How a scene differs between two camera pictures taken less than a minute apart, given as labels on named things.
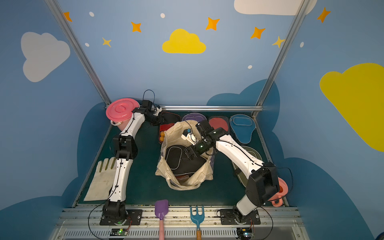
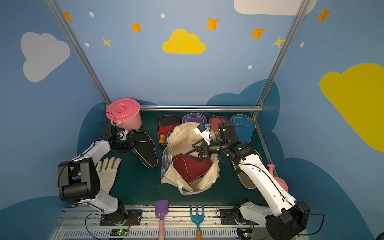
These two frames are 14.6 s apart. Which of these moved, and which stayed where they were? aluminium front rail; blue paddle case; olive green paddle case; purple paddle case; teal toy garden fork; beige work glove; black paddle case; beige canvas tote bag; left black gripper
Moved: left black gripper; beige canvas tote bag; black paddle case
Stayed: aluminium front rail; blue paddle case; purple paddle case; teal toy garden fork; olive green paddle case; beige work glove
